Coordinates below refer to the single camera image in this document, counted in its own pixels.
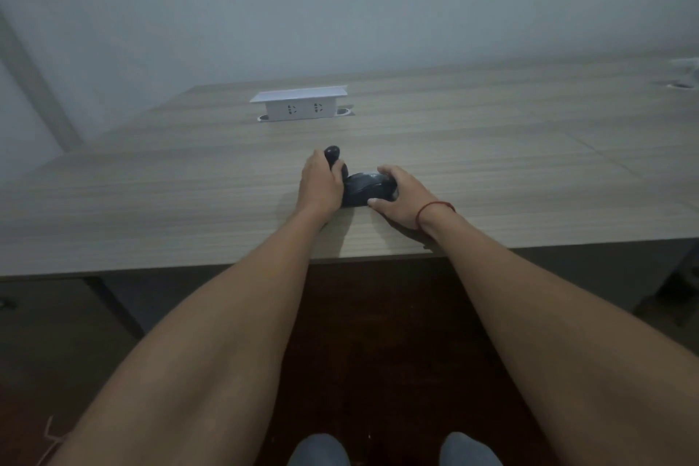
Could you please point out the black mouse cover piece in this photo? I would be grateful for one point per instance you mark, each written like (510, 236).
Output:
(332, 153)

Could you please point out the person's left forearm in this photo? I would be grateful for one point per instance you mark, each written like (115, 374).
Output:
(218, 329)

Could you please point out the person's right hand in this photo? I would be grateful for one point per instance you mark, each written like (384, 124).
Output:
(409, 201)

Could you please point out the person's leg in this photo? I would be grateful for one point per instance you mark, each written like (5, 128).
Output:
(469, 452)
(318, 452)

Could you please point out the person's left fingers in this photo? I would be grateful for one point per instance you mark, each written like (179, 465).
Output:
(319, 162)

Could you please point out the dark metal table leg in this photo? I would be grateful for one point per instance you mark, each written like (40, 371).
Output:
(114, 307)

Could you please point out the person's left leg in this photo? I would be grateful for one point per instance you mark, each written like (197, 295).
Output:
(318, 452)

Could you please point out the white pop-up power socket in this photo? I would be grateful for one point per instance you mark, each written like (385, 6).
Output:
(297, 102)

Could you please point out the person's right thumb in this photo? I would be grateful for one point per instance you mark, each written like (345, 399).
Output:
(381, 203)

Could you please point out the person's left hand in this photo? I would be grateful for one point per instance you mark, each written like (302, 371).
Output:
(316, 187)

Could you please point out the person's right leg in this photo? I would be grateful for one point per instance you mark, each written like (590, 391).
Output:
(469, 452)

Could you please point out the person's right forearm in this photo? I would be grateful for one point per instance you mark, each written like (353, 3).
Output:
(546, 329)

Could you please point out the black computer mouse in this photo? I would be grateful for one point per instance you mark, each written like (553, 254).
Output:
(363, 190)

